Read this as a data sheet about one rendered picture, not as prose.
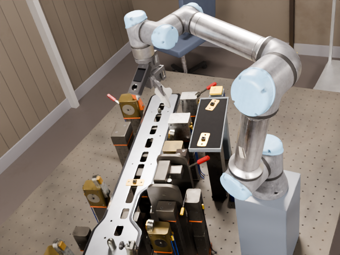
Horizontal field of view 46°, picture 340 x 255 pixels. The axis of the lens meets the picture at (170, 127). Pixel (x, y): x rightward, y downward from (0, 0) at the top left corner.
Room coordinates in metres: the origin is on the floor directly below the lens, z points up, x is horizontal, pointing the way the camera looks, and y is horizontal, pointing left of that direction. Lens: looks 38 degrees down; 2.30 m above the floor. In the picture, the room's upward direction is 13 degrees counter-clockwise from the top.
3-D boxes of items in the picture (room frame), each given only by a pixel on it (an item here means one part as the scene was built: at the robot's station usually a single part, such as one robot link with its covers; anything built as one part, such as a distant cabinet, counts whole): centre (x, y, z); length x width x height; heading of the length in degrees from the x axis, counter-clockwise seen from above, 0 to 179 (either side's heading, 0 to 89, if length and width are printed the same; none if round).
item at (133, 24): (1.27, 0.03, 1.74); 0.09 x 0.08 x 0.11; 38
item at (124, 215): (1.16, 0.27, 0.84); 0.12 x 0.05 x 0.29; 71
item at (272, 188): (1.04, -0.32, 1.15); 0.15 x 0.15 x 0.10
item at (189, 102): (1.82, -0.15, 0.88); 0.12 x 0.07 x 0.36; 71
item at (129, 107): (1.95, 0.20, 0.88); 0.14 x 0.09 x 0.36; 71
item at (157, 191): (1.16, 0.05, 0.95); 0.18 x 0.13 x 0.49; 161
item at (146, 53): (1.27, 0.03, 1.66); 0.08 x 0.08 x 0.05
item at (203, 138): (1.32, -0.13, 1.17); 0.08 x 0.04 x 0.01; 154
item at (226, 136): (1.68, -0.27, 0.92); 0.08 x 0.08 x 0.44; 71
